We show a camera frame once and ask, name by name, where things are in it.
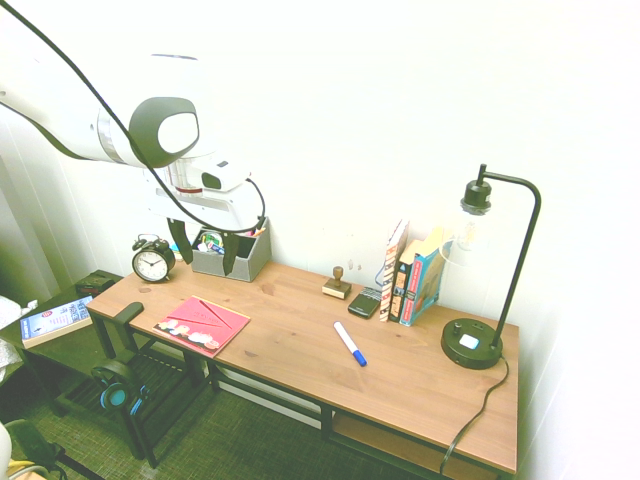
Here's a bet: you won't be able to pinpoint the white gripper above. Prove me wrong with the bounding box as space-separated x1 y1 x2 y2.
143 168 261 277

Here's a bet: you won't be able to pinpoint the white marker blue cap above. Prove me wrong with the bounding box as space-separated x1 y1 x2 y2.
333 321 369 368

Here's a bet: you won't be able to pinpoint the grey desk organizer box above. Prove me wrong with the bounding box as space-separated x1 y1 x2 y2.
191 216 272 283

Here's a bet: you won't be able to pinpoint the black twin-bell alarm clock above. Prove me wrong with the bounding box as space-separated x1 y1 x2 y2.
131 233 177 284

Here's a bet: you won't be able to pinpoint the pink thin book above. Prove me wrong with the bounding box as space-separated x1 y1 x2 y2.
152 295 252 359

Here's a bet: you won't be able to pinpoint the black headphone hook clamp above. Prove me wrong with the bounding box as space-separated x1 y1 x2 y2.
103 301 145 362

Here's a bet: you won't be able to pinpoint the small black device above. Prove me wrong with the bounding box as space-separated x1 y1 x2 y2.
74 277 117 295

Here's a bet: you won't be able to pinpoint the blue white paperback book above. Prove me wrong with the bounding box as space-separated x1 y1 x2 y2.
19 294 95 350

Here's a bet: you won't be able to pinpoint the black blue headphones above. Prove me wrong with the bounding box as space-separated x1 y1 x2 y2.
90 358 151 417

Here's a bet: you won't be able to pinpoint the striped cover book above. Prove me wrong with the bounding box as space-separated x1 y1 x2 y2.
379 218 411 323

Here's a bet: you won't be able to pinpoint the dark orange spine book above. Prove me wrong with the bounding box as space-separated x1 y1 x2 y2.
388 238 427 325

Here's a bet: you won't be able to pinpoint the white crumpled plastic wrap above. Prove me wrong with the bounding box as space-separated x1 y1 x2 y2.
0 294 40 346

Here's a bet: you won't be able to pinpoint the blue red spine book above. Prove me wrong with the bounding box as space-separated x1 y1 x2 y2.
399 227 447 328

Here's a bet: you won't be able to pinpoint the black desk lamp glass bulb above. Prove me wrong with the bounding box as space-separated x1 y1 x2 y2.
438 163 543 371

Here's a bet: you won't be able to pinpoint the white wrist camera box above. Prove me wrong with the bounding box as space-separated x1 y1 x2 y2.
199 158 252 193

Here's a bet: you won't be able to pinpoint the wooden handle rubber stamp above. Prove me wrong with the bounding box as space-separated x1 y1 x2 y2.
321 266 352 300

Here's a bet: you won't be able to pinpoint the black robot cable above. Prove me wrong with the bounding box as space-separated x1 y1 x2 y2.
0 0 267 234

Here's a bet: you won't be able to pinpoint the black metal desk frame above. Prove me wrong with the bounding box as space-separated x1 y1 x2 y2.
89 299 516 480

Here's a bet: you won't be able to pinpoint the black lamp power cable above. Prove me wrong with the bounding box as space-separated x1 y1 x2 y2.
438 354 510 475

